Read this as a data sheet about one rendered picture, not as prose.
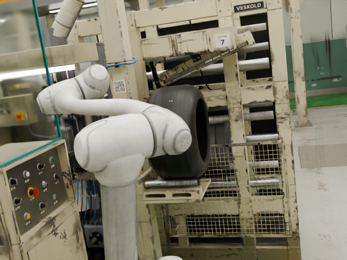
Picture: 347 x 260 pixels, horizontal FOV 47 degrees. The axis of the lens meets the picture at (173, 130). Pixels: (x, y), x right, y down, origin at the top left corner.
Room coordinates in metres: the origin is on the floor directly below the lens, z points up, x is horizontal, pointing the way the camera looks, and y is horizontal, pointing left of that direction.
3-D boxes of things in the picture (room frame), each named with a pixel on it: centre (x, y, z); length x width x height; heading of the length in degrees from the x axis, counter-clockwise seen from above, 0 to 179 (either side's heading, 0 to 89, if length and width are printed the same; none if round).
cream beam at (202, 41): (2.71, -0.18, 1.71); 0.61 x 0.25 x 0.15; 74
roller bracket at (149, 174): (2.51, 0.19, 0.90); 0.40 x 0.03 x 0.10; 164
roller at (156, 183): (2.32, 0.06, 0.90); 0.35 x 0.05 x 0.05; 74
